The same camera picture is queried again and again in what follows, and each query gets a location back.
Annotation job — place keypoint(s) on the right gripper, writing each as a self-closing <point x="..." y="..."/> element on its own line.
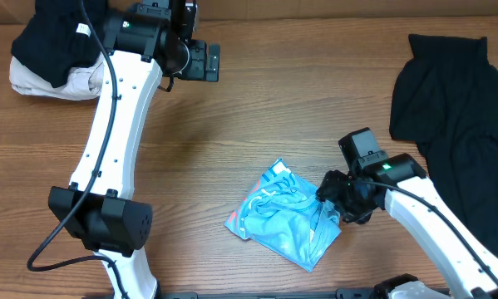
<point x="332" y="191"/>

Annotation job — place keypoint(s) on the folded black garment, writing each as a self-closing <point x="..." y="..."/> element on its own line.
<point x="52" y="42"/>

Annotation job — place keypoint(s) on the light blue t-shirt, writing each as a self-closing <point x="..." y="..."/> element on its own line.
<point x="281" y="212"/>

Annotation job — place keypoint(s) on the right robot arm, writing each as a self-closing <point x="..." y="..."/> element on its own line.
<point x="400" y="186"/>

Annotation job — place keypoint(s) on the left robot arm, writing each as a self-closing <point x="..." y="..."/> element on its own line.
<point x="150" y="41"/>

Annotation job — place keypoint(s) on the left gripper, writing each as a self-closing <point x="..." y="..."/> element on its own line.
<point x="212" y="62"/>

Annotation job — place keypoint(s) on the black garment on right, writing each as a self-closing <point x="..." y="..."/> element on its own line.
<point x="445" y="100"/>

